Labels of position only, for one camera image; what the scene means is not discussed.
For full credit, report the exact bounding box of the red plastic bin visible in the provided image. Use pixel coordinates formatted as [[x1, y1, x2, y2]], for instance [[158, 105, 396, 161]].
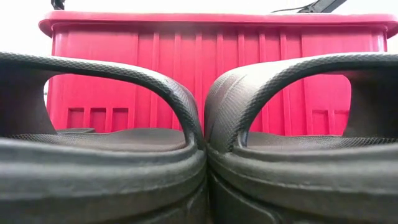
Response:
[[39, 11, 398, 138]]

